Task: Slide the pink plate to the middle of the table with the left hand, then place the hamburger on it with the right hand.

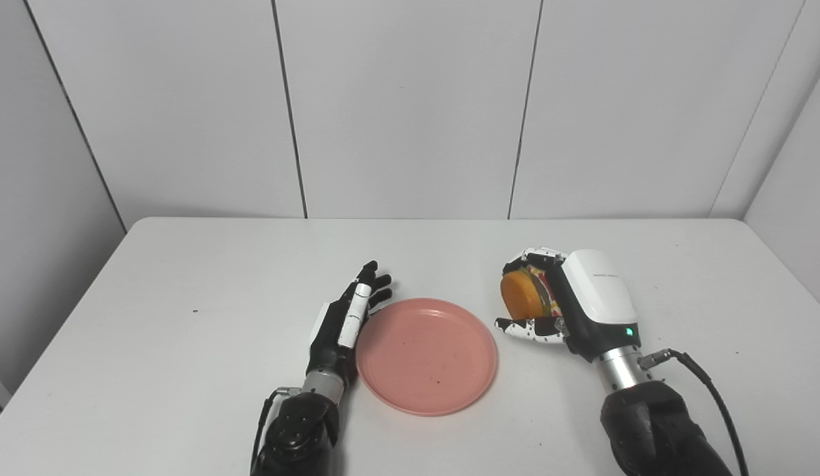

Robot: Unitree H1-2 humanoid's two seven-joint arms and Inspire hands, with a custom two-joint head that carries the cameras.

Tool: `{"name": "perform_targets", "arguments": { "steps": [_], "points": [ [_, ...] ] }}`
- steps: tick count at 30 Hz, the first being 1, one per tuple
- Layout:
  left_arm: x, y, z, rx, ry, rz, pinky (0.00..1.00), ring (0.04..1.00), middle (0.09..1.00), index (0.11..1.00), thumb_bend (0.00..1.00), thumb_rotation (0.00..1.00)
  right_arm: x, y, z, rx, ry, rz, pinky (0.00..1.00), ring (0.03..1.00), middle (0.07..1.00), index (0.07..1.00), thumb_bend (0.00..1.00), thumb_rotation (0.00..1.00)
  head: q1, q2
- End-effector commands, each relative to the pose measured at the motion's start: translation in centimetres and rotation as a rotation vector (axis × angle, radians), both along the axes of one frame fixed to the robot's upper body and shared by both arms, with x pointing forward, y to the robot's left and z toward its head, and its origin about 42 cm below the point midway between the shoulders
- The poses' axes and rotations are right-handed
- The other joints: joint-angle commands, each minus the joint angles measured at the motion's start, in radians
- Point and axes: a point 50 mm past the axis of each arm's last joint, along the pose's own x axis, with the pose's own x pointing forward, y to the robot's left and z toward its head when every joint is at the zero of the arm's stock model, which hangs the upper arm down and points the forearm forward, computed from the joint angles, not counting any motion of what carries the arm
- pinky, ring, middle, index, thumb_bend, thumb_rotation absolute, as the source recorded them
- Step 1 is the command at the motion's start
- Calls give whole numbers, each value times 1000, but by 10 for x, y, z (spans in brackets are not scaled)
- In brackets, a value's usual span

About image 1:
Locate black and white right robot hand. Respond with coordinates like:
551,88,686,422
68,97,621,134
495,248,642,363

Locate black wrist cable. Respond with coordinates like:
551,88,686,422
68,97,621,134
638,349,750,476
250,387,302,476

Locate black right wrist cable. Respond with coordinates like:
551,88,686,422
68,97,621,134
638,349,750,476

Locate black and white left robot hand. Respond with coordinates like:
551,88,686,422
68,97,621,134
306,260,393,389

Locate toy hamburger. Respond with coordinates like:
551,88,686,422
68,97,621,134
500,266,564,323

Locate pink round plate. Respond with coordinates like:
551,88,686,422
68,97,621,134
355,297,499,417

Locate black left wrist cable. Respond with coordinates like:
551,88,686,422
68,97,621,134
250,387,302,476

